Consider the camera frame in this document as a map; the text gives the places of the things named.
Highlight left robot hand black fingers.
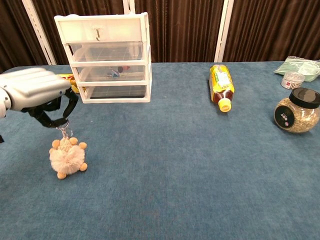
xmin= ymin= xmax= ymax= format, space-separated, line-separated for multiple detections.
xmin=0 ymin=67 xmax=80 ymax=129

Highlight pink plush keychain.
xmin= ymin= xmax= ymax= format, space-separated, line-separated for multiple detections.
xmin=48 ymin=119 xmax=89 ymax=180

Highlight white drawer organizer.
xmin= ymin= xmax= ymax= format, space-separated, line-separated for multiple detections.
xmin=53 ymin=11 xmax=153 ymax=105

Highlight yellow snack package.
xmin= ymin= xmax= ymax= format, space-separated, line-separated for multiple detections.
xmin=57 ymin=73 xmax=87 ymax=94

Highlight red blue small item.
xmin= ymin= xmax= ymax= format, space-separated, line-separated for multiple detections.
xmin=106 ymin=65 xmax=131 ymax=79

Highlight blue felt table mat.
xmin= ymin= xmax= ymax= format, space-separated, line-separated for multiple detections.
xmin=0 ymin=61 xmax=320 ymax=240

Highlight dark brown pleated curtain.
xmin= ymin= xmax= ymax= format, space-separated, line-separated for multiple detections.
xmin=0 ymin=0 xmax=320 ymax=74

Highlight tea bottle yellow label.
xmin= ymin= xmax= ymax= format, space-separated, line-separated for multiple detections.
xmin=208 ymin=63 xmax=236 ymax=113

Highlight small clear plastic container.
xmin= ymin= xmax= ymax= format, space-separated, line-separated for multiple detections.
xmin=280 ymin=71 xmax=306 ymax=91

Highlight glass jar black lid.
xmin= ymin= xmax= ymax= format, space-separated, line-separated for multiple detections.
xmin=273 ymin=87 xmax=320 ymax=134

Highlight green dustpan in plastic bag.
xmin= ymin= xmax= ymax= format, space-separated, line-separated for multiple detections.
xmin=273 ymin=55 xmax=320 ymax=82

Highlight white frame post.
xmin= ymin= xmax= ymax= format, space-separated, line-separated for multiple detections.
xmin=21 ymin=0 xmax=58 ymax=66
xmin=214 ymin=0 xmax=235 ymax=64
xmin=122 ymin=0 xmax=136 ymax=15

